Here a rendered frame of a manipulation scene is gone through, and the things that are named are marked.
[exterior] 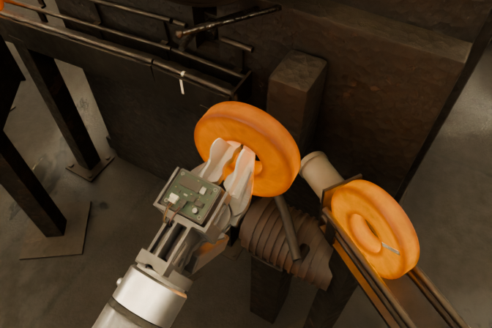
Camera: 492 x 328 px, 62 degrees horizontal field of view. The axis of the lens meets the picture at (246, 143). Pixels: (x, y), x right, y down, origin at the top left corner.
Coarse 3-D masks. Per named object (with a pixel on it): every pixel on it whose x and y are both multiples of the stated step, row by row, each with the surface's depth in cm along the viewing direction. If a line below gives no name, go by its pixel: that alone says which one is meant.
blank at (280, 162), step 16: (208, 112) 55; (224, 112) 52; (240, 112) 52; (256, 112) 52; (208, 128) 55; (224, 128) 54; (240, 128) 52; (256, 128) 51; (272, 128) 51; (208, 144) 58; (256, 144) 53; (272, 144) 51; (288, 144) 52; (272, 160) 53; (288, 160) 52; (224, 176) 62; (256, 176) 58; (272, 176) 56; (288, 176) 54; (256, 192) 60; (272, 192) 58
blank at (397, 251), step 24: (336, 192) 65; (360, 192) 59; (384, 192) 58; (336, 216) 68; (360, 216) 66; (384, 216) 56; (360, 240) 65; (384, 240) 58; (408, 240) 56; (384, 264) 61; (408, 264) 57
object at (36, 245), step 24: (0, 48) 91; (0, 72) 90; (0, 96) 89; (0, 120) 89; (0, 144) 103; (0, 168) 107; (24, 168) 114; (24, 192) 116; (48, 216) 128; (72, 216) 143; (24, 240) 137; (48, 240) 137; (72, 240) 137
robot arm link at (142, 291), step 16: (128, 272) 46; (144, 272) 45; (128, 288) 44; (144, 288) 44; (160, 288) 44; (176, 288) 46; (128, 304) 43; (144, 304) 43; (160, 304) 44; (176, 304) 45; (160, 320) 44
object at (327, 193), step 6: (360, 174) 68; (348, 180) 67; (330, 186) 67; (336, 186) 66; (342, 186) 67; (324, 192) 66; (330, 192) 67; (324, 198) 67; (330, 198) 68; (324, 204) 68; (330, 204) 69; (330, 210) 71; (318, 222) 72
